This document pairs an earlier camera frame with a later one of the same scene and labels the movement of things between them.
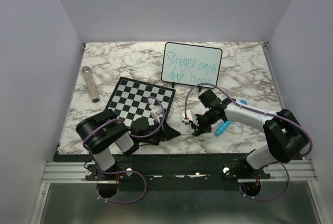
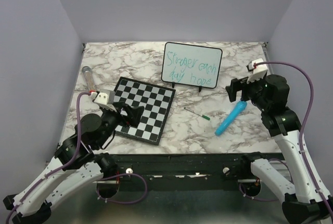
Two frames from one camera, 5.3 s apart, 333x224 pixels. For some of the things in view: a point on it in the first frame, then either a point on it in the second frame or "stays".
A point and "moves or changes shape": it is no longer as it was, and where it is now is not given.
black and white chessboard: (131, 99) stays
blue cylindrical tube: (226, 124) stays
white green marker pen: (188, 132) moves or changes shape
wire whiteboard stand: (173, 83) stays
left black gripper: (166, 132) to (137, 112)
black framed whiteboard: (187, 64) stays
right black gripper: (200, 130) to (231, 89)
